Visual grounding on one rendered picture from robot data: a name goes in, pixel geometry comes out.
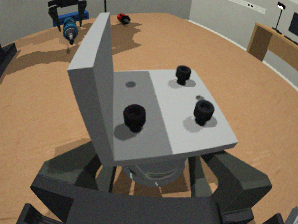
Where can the red screwdriver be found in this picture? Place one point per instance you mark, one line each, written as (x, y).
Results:
(124, 18)

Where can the blue electric screwdriver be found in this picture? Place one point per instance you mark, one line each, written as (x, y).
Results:
(70, 28)

